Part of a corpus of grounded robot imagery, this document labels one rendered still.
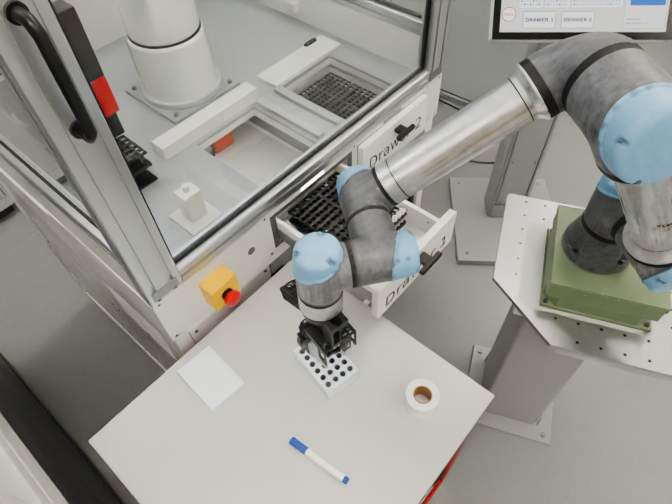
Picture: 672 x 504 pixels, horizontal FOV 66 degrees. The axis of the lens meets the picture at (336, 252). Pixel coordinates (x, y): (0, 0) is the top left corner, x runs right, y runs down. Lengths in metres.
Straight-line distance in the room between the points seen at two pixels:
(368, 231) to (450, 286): 1.43
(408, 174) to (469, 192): 1.70
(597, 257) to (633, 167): 0.53
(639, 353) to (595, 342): 0.09
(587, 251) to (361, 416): 0.60
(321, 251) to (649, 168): 0.44
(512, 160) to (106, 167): 1.67
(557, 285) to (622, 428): 0.98
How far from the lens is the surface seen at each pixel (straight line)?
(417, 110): 1.51
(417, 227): 1.29
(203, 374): 1.18
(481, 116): 0.82
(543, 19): 1.77
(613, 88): 0.75
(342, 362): 1.14
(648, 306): 1.29
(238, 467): 1.12
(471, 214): 2.43
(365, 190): 0.85
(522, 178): 2.29
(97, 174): 0.86
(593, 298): 1.27
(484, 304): 2.19
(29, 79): 0.77
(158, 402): 1.21
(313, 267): 0.74
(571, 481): 2.00
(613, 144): 0.73
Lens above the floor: 1.82
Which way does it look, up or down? 53 degrees down
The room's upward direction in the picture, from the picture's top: 3 degrees counter-clockwise
